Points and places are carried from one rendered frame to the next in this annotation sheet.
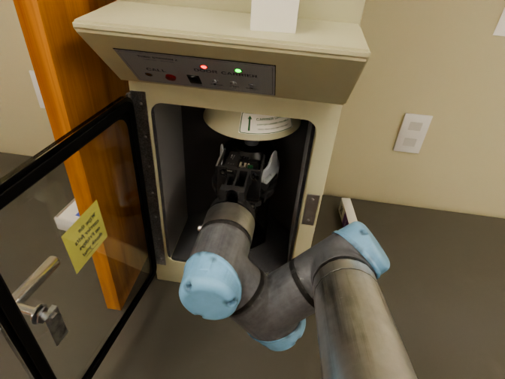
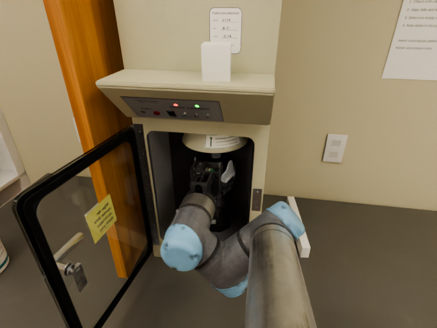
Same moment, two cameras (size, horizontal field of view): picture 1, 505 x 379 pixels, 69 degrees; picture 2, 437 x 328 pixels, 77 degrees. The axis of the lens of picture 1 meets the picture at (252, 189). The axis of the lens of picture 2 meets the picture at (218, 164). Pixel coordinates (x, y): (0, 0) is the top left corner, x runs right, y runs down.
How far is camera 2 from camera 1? 0.09 m
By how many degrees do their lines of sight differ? 9
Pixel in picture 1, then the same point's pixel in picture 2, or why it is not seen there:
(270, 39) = (213, 85)
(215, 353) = (193, 308)
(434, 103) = (348, 126)
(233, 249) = (197, 222)
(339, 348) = (255, 274)
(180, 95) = (164, 125)
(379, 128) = (310, 146)
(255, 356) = (223, 310)
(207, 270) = (178, 235)
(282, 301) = (231, 258)
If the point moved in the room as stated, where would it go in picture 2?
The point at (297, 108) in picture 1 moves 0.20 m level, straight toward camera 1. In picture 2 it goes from (240, 129) to (225, 176)
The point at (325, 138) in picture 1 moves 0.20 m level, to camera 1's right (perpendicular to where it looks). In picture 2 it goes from (261, 149) to (350, 151)
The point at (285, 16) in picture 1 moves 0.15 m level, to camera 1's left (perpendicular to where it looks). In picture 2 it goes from (222, 71) to (138, 70)
